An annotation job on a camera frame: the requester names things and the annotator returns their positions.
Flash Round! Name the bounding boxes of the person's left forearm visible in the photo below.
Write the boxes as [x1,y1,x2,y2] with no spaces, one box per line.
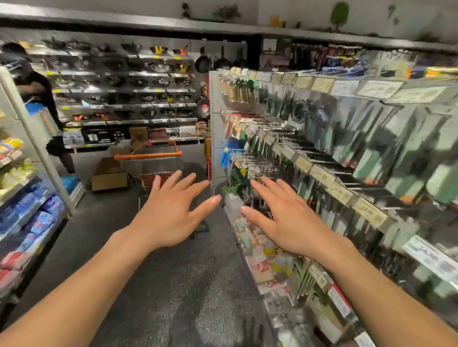
[0,229,158,347]

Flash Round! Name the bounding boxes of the orange wire shopping cart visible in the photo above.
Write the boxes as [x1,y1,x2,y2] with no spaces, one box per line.
[113,139,183,212]

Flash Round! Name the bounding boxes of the background cookware shelf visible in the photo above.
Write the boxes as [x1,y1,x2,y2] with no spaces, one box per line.
[21,36,212,147]

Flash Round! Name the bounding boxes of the blue boxes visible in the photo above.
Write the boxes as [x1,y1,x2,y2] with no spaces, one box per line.
[61,177,80,194]

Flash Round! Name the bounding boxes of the large open cardboard box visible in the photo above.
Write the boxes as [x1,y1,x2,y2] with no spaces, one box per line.
[91,156,130,193]

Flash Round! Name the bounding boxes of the black frying pan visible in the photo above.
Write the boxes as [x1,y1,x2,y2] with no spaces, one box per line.
[195,46,213,74]
[232,49,249,70]
[215,46,232,71]

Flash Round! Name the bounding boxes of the brown carton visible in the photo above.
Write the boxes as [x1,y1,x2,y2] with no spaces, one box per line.
[129,126,150,142]

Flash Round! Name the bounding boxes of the black appliance box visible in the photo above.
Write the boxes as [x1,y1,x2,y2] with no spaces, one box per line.
[81,125,131,144]

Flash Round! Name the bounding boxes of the kitchen tools display rack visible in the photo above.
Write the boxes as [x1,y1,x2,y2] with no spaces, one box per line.
[208,64,458,347]

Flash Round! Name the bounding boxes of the white side shelf unit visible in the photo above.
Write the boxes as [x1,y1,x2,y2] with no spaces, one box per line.
[0,68,73,316]

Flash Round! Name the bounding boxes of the person's right hand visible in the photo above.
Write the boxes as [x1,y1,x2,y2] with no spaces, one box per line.
[239,175,352,262]

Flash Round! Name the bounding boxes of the group of colourful packets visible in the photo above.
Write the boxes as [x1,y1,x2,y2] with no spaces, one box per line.
[0,136,69,294]

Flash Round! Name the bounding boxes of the person's left hand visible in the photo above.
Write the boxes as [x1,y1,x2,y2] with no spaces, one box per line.
[129,170,223,253]

